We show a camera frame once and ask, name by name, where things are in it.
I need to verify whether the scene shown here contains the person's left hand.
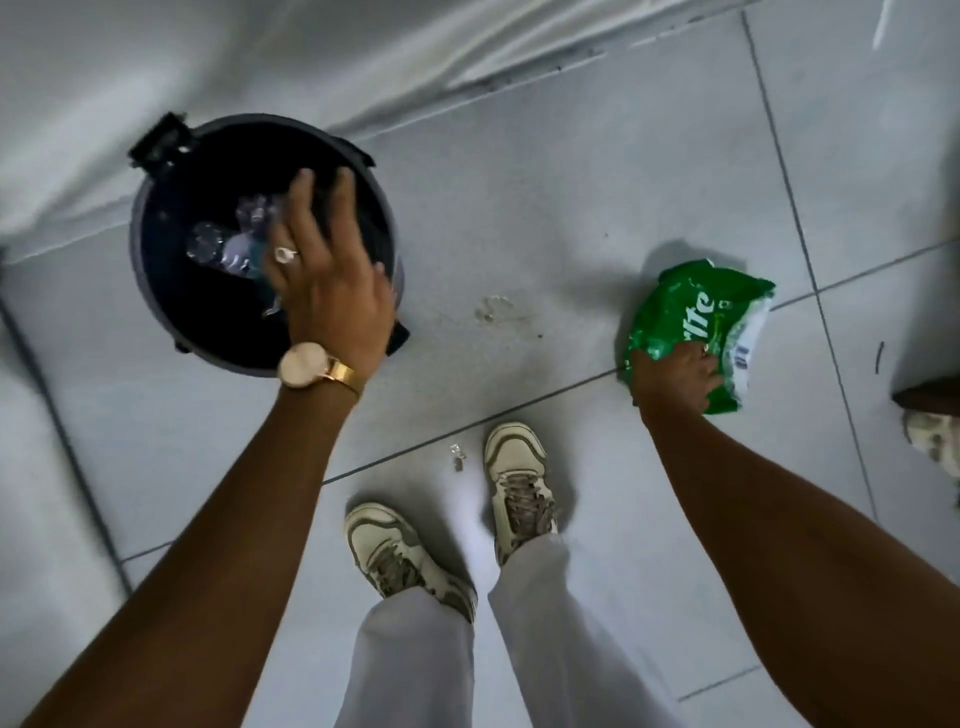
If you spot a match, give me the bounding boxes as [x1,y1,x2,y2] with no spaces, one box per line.
[261,166,399,381]

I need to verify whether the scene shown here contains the person's right hand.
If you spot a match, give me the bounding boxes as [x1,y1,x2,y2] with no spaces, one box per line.
[628,341,726,430]

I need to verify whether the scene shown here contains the green plastic wrapper bag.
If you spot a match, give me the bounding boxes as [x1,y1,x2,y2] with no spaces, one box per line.
[618,258,777,417]

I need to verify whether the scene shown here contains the person's left forearm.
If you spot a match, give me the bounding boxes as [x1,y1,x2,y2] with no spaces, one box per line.
[22,377,363,728]

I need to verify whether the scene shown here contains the person's right forearm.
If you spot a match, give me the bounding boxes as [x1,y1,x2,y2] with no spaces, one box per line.
[637,397,960,728]

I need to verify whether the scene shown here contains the clear plastic bottle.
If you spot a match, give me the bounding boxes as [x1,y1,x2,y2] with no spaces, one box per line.
[185,220,265,280]
[235,192,285,235]

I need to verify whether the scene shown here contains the rose gold wrist watch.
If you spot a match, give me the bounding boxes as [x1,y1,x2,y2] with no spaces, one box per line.
[276,341,364,396]

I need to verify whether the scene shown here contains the black round trash bin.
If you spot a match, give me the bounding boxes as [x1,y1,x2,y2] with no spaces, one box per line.
[127,111,413,379]

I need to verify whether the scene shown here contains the white bed sheet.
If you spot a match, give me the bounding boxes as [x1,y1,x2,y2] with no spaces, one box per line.
[0,0,751,243]

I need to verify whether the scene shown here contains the beige right sneaker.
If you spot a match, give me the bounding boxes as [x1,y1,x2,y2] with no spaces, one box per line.
[483,421,561,568]

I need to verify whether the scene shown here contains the beige sneaker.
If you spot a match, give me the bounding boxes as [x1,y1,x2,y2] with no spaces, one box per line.
[343,501,480,625]
[483,421,561,568]

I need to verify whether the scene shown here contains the beige left sneaker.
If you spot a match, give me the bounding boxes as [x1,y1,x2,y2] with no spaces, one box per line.
[343,501,480,625]

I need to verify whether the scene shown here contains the white trousers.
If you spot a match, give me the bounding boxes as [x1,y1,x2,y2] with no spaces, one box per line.
[333,531,685,728]

